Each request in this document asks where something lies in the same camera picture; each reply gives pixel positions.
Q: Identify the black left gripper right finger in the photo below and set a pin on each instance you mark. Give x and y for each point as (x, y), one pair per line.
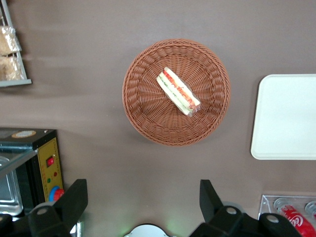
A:
(217, 209)

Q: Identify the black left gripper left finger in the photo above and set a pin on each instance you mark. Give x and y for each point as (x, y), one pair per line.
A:
(66, 205)

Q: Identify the triangle sandwich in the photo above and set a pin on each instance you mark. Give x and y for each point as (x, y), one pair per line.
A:
(178, 91)

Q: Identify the beige rectangular plastic tray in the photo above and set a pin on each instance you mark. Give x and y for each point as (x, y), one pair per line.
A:
(286, 116)

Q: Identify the round brown wicker basket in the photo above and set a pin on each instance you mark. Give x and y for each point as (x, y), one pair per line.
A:
(148, 116)

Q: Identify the tray of packaged snacks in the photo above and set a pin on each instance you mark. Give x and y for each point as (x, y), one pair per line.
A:
(23, 71)

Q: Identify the clear acrylic bottle rack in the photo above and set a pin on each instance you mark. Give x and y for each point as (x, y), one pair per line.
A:
(267, 205)

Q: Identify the black food warmer yellow panel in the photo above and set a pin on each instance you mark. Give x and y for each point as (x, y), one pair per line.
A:
(48, 153)

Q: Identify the steel pan in warmer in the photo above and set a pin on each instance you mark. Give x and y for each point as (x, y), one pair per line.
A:
(8, 192)

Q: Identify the red cola bottle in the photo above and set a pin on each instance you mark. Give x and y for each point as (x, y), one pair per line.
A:
(298, 221)

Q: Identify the clear bag of rice snacks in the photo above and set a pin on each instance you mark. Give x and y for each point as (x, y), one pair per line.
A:
(7, 40)
(10, 69)

